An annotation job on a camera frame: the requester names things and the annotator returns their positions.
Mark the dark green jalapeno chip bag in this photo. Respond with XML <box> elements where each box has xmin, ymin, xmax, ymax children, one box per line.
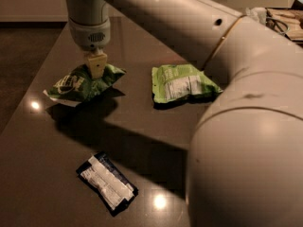
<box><xmin>44</xmin><ymin>64</ymin><xmax>126</xmax><ymax>107</ymax></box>

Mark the crumpled white napkin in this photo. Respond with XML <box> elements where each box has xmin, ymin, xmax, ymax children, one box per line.
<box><xmin>245</xmin><ymin>8</ymin><xmax>267</xmax><ymax>25</ymax></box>

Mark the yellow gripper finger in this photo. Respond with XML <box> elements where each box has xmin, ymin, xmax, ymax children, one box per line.
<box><xmin>84</xmin><ymin>49</ymin><xmax>107</xmax><ymax>79</ymax></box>

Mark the light green chip bag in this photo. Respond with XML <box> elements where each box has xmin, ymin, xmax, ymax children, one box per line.
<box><xmin>151</xmin><ymin>64</ymin><xmax>223</xmax><ymax>104</ymax></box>

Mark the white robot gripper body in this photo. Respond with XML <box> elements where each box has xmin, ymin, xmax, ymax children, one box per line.
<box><xmin>66</xmin><ymin>0</ymin><xmax>111</xmax><ymax>51</ymax></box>

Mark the blue rxbar blueberry bar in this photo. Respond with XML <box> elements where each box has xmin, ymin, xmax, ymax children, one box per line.
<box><xmin>76</xmin><ymin>152</ymin><xmax>138</xmax><ymax>216</ymax></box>

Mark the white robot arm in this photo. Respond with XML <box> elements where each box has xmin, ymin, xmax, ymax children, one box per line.
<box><xmin>66</xmin><ymin>0</ymin><xmax>303</xmax><ymax>227</ymax></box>

